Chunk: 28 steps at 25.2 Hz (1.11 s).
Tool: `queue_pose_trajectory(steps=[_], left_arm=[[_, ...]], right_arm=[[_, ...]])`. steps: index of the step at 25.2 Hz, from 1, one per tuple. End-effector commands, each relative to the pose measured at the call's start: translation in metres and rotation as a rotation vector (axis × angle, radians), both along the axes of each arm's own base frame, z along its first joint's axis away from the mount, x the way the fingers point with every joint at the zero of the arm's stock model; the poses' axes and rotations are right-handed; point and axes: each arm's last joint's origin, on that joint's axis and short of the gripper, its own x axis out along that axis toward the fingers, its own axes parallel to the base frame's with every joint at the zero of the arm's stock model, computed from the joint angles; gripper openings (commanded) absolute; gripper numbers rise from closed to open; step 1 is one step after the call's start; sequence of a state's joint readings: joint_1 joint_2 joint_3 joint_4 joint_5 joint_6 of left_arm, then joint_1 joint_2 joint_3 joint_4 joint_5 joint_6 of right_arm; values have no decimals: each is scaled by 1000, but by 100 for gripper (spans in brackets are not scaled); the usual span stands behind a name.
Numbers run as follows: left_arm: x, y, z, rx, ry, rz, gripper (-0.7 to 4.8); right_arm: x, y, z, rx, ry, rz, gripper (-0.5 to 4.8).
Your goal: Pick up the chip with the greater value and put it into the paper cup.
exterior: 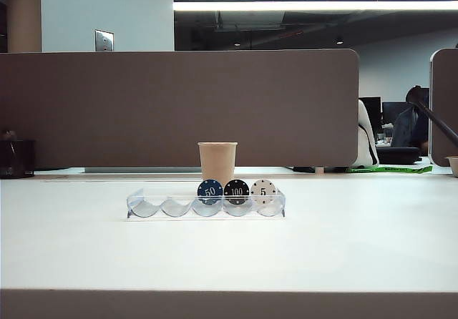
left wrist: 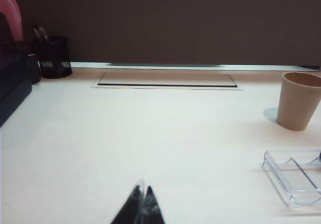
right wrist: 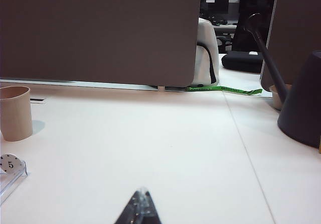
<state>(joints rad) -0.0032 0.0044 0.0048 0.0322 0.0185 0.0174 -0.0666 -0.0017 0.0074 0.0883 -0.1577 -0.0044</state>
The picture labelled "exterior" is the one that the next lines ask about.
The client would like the blue 50 poker chip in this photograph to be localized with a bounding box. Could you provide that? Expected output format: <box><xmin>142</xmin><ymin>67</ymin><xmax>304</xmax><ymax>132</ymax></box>
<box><xmin>197</xmin><ymin>179</ymin><xmax>224</xmax><ymax>205</ymax></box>

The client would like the seated person in blue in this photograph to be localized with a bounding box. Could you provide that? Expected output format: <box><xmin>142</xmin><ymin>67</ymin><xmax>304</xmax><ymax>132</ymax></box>
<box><xmin>390</xmin><ymin>85</ymin><xmax>430</xmax><ymax>156</ymax></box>

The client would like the white 5 poker chip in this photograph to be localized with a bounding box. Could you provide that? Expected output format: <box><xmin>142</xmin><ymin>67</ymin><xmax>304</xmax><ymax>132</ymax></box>
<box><xmin>250</xmin><ymin>179</ymin><xmax>278</xmax><ymax>206</ymax></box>

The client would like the tall black monitor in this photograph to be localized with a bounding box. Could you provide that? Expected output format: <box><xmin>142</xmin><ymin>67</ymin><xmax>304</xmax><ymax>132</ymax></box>
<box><xmin>359</xmin><ymin>96</ymin><xmax>383</xmax><ymax>134</ymax></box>

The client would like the black 100 poker chip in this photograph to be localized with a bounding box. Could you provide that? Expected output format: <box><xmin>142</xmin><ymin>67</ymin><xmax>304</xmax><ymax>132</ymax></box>
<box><xmin>223</xmin><ymin>179</ymin><xmax>250</xmax><ymax>206</ymax></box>

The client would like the metal wall switch plate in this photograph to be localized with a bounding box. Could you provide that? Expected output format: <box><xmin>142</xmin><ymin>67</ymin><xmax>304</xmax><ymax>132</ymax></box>
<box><xmin>94</xmin><ymin>29</ymin><xmax>115</xmax><ymax>52</ymax></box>

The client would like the green tape strip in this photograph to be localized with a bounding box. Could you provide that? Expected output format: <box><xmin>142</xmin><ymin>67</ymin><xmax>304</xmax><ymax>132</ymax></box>
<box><xmin>346</xmin><ymin>165</ymin><xmax>434</xmax><ymax>175</ymax></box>

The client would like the beige paper bowl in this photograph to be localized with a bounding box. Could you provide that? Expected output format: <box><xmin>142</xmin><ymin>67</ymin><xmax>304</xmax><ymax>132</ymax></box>
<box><xmin>444</xmin><ymin>155</ymin><xmax>458</xmax><ymax>179</ymax></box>

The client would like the black mesh pen holder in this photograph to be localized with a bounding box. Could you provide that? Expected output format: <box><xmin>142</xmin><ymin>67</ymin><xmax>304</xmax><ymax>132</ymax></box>
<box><xmin>0</xmin><ymin>129</ymin><xmax>36</xmax><ymax>179</ymax></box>

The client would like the white office chair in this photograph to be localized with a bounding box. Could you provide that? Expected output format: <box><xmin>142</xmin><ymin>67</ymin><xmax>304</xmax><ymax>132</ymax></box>
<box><xmin>357</xmin><ymin>99</ymin><xmax>380</xmax><ymax>168</ymax></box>

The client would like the low black monitor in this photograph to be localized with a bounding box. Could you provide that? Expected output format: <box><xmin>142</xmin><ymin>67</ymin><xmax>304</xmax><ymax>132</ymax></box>
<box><xmin>381</xmin><ymin>101</ymin><xmax>412</xmax><ymax>124</ymax></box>

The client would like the wide brown desk divider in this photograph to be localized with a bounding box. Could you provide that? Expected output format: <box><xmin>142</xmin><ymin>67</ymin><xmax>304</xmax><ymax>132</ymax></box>
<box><xmin>0</xmin><ymin>49</ymin><xmax>360</xmax><ymax>172</ymax></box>

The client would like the black cushion bag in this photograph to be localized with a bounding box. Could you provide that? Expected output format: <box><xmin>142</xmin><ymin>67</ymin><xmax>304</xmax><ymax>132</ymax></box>
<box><xmin>375</xmin><ymin>146</ymin><xmax>422</xmax><ymax>165</ymax></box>

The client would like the black diagonal pole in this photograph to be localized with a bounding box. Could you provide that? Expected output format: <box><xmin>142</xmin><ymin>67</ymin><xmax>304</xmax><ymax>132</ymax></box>
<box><xmin>407</xmin><ymin>89</ymin><xmax>458</xmax><ymax>139</ymax></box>

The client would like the clear plastic chip tray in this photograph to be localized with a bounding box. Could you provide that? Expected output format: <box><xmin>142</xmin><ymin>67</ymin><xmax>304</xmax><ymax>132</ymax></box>
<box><xmin>125</xmin><ymin>187</ymin><xmax>287</xmax><ymax>220</ymax></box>

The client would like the narrow brown desk divider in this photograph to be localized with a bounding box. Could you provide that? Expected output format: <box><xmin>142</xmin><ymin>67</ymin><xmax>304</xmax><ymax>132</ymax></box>
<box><xmin>429</xmin><ymin>48</ymin><xmax>458</xmax><ymax>167</ymax></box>

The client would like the brown paper cup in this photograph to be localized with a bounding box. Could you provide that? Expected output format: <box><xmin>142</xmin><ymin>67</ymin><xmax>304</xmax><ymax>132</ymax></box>
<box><xmin>197</xmin><ymin>141</ymin><xmax>239</xmax><ymax>191</ymax></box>

